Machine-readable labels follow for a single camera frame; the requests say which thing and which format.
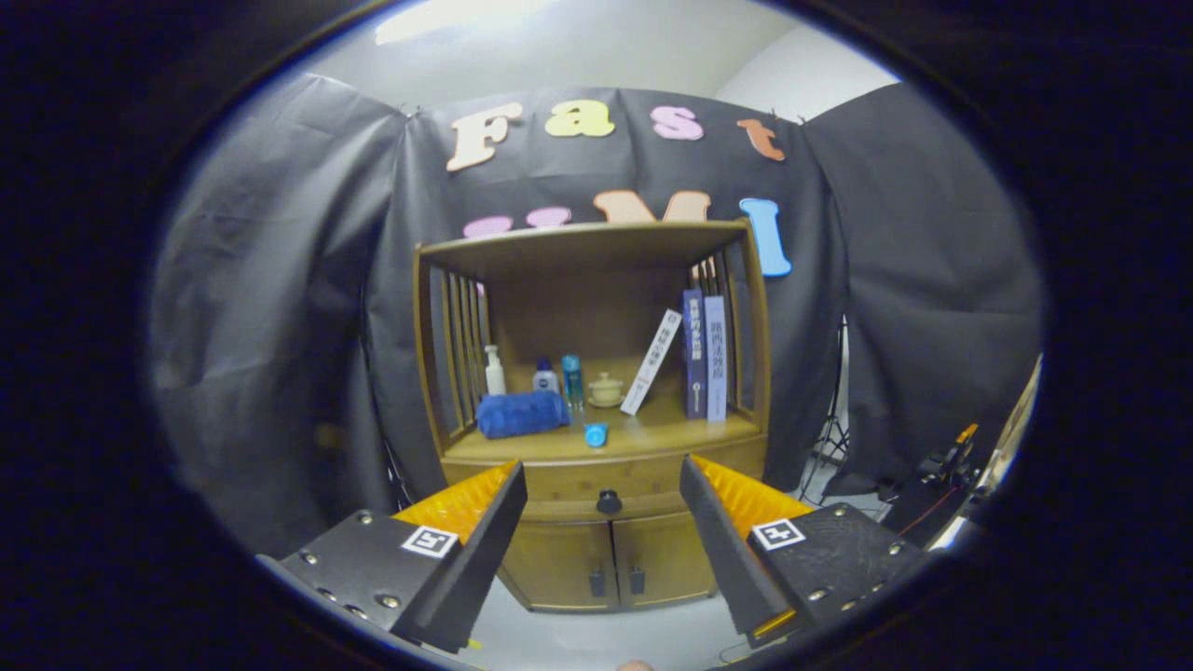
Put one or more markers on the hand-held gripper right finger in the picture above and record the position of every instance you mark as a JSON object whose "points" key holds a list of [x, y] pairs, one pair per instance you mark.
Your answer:
{"points": [[722, 550]]}

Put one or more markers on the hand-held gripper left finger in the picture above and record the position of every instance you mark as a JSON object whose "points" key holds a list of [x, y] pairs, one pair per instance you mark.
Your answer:
{"points": [[485, 552]]}

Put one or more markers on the wooden drawer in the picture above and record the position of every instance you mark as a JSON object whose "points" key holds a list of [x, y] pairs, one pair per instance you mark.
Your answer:
{"points": [[643, 477]]}

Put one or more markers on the blue white tube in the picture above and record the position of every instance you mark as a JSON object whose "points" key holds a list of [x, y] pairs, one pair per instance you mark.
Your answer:
{"points": [[596, 435]]}

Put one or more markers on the wooden cabinet door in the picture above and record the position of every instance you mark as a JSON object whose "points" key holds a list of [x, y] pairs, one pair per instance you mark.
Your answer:
{"points": [[559, 568], [666, 559]]}

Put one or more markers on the wooden countertop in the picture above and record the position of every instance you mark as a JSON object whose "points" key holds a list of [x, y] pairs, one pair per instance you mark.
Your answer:
{"points": [[671, 431]]}

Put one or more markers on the wooden cabinet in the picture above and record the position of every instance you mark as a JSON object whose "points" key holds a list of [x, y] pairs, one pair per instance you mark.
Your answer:
{"points": [[596, 298]]}

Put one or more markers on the blue folded towel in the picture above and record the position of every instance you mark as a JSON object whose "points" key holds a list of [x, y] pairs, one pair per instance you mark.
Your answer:
{"points": [[522, 415]]}

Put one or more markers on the black tripod stand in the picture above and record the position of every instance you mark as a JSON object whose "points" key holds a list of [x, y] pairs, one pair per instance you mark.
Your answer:
{"points": [[832, 433]]}

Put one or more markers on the white pump bottle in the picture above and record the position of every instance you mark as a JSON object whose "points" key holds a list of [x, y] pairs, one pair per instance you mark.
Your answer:
{"points": [[495, 376]]}

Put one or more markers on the small white blue-capped bottle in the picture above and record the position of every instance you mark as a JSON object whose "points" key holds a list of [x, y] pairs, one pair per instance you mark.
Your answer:
{"points": [[546, 380]]}

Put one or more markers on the light purple book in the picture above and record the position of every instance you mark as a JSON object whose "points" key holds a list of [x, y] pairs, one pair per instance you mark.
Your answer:
{"points": [[716, 363]]}

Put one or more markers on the clear blue bottle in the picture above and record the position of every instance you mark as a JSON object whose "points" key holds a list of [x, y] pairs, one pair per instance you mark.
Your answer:
{"points": [[572, 384]]}

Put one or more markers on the dark blue book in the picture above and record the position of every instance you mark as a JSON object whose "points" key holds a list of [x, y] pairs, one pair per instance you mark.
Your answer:
{"points": [[694, 359]]}

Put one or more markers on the beige lidded teacup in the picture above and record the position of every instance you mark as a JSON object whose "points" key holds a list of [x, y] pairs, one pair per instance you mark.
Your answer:
{"points": [[606, 391]]}

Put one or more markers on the white book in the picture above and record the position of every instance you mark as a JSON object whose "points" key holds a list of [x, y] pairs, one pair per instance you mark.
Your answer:
{"points": [[651, 363]]}

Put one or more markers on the black orange clamp tool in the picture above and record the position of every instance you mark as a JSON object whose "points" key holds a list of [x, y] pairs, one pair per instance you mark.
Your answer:
{"points": [[955, 461]]}

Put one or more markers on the black backdrop cloth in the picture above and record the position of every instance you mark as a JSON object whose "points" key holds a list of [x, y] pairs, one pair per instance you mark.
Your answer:
{"points": [[280, 326]]}

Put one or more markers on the light wooden board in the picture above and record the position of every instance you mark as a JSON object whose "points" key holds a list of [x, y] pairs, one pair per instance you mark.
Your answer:
{"points": [[1021, 419]]}

